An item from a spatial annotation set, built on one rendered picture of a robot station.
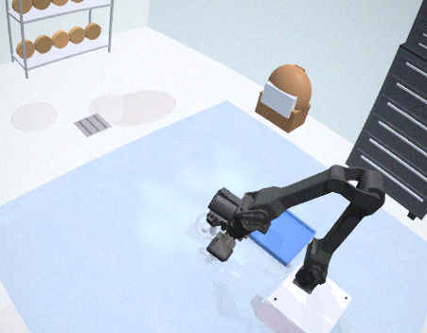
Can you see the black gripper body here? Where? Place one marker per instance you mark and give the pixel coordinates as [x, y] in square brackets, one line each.
[222, 248]

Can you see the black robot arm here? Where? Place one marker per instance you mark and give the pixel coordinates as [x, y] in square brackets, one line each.
[270, 203]

